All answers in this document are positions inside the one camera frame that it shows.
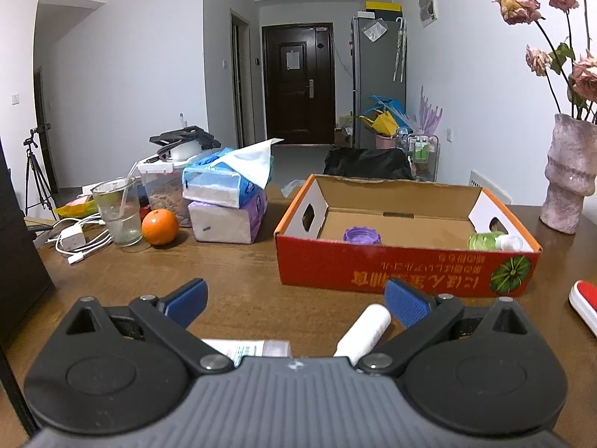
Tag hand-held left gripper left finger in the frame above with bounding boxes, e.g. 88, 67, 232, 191
65, 278, 235, 375

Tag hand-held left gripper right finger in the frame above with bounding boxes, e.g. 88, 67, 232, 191
357, 279, 532, 376

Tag orange cardboard box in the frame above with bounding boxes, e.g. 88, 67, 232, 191
274, 174, 543, 298

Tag white spray bottle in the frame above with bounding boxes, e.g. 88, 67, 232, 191
332, 304, 391, 367

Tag purple bottle cap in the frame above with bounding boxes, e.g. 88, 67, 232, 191
344, 227, 383, 246

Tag green spray bottle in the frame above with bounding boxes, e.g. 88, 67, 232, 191
468, 232, 524, 251

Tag red and white lint brush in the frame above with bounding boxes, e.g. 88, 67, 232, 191
569, 280, 597, 337

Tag orange fruit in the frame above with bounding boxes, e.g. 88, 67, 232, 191
142, 209, 180, 246

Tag purple tissue pack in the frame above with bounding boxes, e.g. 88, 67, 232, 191
188, 189, 269, 245

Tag clear glass cup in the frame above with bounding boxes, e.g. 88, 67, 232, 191
91, 177, 143, 247

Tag clear food container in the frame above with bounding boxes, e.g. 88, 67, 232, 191
137, 152, 197, 228

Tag blue tissue pack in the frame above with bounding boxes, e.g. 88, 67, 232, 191
182, 137, 285, 209

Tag white power adapter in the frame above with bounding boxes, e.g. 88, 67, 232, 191
60, 228, 87, 250

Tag white drinking straw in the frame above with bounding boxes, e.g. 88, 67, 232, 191
118, 161, 139, 234

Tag yellow snack packet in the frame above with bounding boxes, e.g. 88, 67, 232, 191
55, 198, 101, 220

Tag white rolling cart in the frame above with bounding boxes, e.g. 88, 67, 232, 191
396, 133, 441, 183

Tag white pot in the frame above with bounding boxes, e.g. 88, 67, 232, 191
161, 142, 206, 162

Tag black paper bag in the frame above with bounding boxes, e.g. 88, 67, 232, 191
0, 140, 57, 346

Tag cardboard boxes by door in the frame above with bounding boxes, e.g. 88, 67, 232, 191
335, 114, 355, 147

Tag blue and yellow umbrellas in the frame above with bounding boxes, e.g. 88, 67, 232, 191
358, 94, 416, 136

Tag pink stone vase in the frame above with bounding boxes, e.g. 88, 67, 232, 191
540, 113, 597, 234

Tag side door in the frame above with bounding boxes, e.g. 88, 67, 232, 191
230, 8, 253, 149

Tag grey refrigerator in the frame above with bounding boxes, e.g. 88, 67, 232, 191
351, 15, 409, 150

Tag dark entrance door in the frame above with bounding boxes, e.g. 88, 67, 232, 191
262, 22, 335, 145

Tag folded white umbrella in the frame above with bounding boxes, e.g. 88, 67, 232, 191
393, 16, 406, 82

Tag yellow and black box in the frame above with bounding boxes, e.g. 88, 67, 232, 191
365, 1, 404, 18

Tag dried pink roses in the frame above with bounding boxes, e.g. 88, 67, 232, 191
494, 0, 597, 124

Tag white charging cable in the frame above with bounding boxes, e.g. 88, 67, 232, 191
47, 215, 115, 264

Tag black camera tripod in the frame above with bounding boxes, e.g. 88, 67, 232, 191
23, 124, 59, 220

